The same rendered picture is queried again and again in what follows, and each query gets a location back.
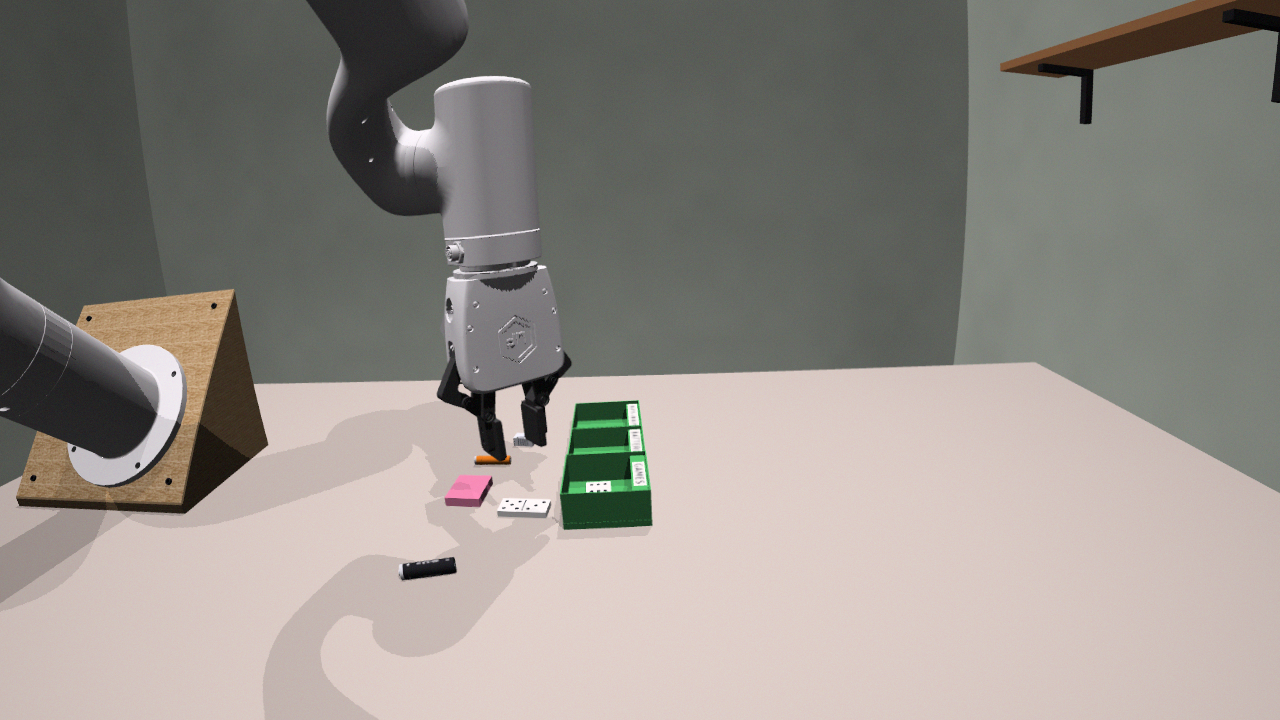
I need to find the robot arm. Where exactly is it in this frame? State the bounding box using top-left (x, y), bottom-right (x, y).
top-left (0, 0), bottom-right (541, 488)

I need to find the black aa battery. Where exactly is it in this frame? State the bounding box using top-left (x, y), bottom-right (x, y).
top-left (398, 557), bottom-right (457, 580)

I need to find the green three-compartment bin rack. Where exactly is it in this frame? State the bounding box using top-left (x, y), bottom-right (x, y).
top-left (561, 400), bottom-right (653, 530)

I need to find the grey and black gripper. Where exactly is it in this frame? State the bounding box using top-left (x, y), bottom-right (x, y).
top-left (436, 261), bottom-right (572, 461)

